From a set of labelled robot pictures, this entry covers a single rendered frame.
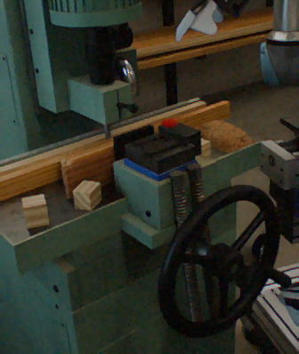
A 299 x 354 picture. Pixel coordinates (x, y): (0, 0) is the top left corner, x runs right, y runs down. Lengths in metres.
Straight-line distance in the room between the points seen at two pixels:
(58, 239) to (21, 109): 0.39
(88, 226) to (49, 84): 0.34
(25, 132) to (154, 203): 0.43
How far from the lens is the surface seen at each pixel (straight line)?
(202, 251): 1.00
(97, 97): 1.08
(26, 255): 0.94
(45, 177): 1.09
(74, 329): 1.09
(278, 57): 1.48
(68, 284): 1.02
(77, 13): 1.00
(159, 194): 0.93
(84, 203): 0.98
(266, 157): 1.54
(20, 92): 1.23
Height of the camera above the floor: 1.39
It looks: 24 degrees down
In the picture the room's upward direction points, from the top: 4 degrees counter-clockwise
